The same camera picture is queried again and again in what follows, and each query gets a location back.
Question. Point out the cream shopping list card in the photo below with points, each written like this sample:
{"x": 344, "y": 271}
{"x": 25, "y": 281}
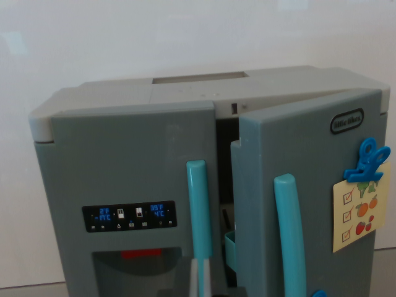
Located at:
{"x": 340, "y": 241}

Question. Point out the grey toy fridge body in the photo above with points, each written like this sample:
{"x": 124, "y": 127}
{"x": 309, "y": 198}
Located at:
{"x": 185, "y": 89}

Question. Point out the small blue clip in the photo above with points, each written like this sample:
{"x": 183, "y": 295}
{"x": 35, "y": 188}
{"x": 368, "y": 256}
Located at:
{"x": 319, "y": 294}

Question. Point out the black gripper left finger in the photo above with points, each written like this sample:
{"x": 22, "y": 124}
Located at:
{"x": 193, "y": 278}

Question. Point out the teal door shelf bin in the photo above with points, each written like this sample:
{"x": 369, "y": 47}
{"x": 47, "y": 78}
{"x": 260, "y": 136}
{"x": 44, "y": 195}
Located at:
{"x": 230, "y": 250}

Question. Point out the black temperature display panel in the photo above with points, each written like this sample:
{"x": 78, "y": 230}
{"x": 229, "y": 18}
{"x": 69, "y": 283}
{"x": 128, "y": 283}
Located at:
{"x": 130, "y": 216}

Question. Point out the large blue clip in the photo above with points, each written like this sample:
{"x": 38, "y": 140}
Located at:
{"x": 362, "y": 174}

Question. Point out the red dispenser lever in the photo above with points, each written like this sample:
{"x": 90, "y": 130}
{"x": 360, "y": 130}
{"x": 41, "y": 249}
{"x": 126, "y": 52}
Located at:
{"x": 140, "y": 253}

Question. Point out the grey freezer door with display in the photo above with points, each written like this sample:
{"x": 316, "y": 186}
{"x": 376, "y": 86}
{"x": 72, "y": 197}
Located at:
{"x": 123, "y": 154}

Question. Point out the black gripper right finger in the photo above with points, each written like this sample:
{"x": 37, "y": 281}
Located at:
{"x": 208, "y": 278}

